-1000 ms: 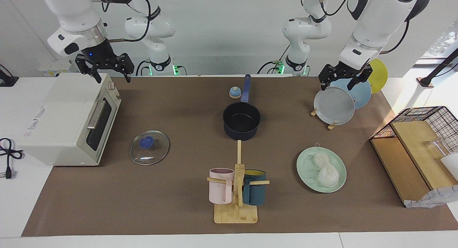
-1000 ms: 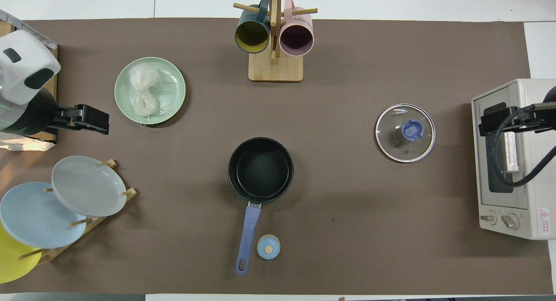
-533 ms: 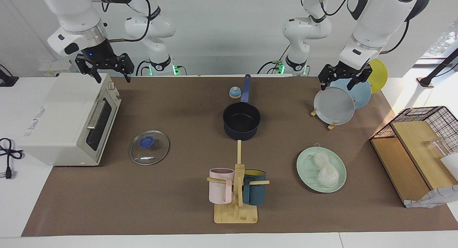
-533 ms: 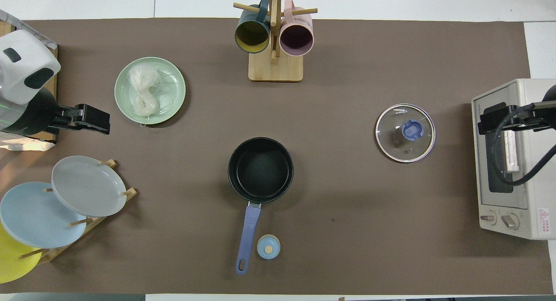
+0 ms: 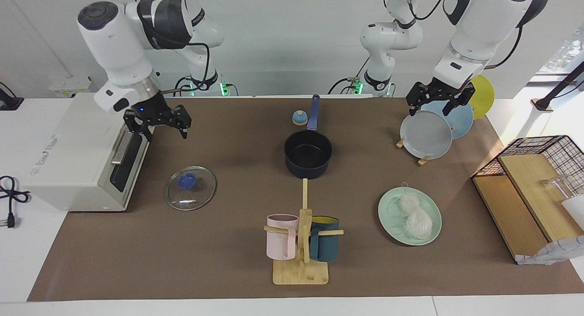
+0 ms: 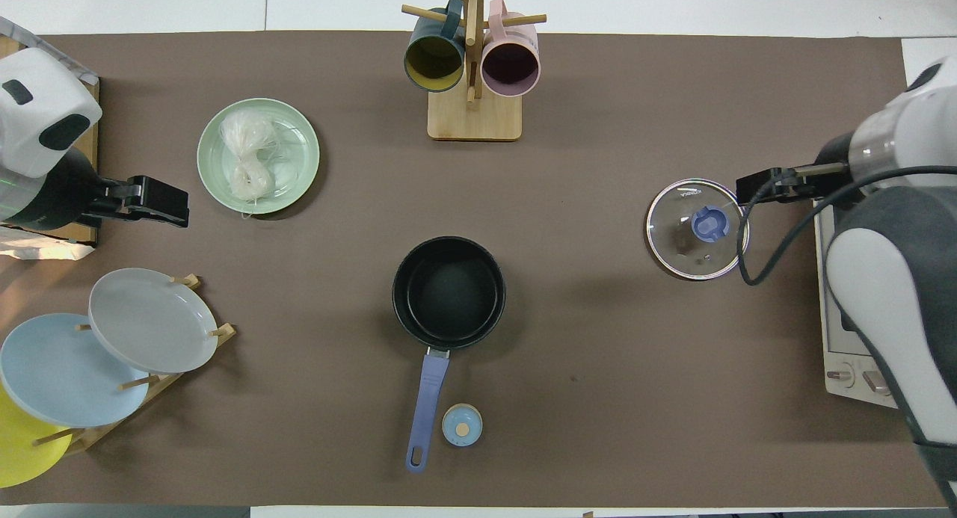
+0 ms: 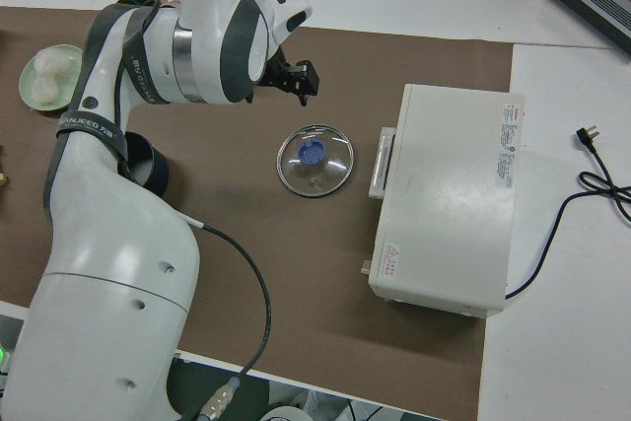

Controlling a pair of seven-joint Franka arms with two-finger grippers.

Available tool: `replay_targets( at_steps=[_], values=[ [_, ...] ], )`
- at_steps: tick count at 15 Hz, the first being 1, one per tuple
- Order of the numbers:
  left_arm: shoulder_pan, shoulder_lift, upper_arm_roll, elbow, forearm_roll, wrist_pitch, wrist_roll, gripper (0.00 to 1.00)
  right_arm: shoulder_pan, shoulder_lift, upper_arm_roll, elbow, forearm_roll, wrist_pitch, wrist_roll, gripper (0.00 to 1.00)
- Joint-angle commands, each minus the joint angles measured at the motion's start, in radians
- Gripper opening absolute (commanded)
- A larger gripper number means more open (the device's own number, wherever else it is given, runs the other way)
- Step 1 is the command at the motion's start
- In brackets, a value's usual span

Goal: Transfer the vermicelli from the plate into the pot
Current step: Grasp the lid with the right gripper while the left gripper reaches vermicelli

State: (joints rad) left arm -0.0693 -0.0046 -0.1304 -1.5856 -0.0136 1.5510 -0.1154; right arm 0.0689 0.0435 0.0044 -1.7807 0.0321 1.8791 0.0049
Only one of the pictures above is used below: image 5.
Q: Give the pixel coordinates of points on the light green plate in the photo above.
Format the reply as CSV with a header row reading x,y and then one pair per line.
x,y
392,225

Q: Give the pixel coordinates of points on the wooden mug tree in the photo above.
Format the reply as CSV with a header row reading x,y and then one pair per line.
x,y
301,275

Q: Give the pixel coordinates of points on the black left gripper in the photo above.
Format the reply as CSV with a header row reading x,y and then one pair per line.
x,y
438,90

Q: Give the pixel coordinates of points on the clear glass measuring cup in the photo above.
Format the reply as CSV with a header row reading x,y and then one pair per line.
x,y
559,186

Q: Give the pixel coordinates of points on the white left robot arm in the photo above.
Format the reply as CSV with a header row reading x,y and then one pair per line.
x,y
483,24

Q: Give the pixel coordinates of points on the light blue plate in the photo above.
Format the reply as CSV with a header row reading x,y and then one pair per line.
x,y
461,121

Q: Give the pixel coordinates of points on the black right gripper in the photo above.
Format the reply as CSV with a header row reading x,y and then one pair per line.
x,y
153,111

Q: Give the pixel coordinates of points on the black clamp mount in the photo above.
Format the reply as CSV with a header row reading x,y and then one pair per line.
x,y
9,104

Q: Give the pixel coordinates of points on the wooden plate rack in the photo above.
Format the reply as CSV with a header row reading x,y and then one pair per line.
x,y
423,161

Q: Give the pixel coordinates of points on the grey plate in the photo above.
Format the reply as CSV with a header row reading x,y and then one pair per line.
x,y
424,136

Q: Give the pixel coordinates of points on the beige toaster oven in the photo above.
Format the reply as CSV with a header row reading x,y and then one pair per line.
x,y
77,147

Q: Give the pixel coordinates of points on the white power strip box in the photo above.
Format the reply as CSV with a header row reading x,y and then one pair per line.
x,y
68,85

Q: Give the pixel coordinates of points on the white marbled cloth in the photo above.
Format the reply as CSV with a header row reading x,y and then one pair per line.
x,y
552,252

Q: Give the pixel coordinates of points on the yellow plate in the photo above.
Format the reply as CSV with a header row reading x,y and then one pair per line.
x,y
484,97

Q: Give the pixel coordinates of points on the teal mug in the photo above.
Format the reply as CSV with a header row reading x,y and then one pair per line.
x,y
326,243

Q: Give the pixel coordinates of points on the white cup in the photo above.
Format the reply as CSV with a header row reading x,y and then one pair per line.
x,y
576,211

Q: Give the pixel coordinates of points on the pink mug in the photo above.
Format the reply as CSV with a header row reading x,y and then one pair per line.
x,y
280,238

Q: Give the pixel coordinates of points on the brown table mat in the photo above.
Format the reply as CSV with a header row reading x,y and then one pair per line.
x,y
205,261

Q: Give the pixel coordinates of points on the glass lid with blue knob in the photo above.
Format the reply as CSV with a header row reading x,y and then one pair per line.
x,y
187,181

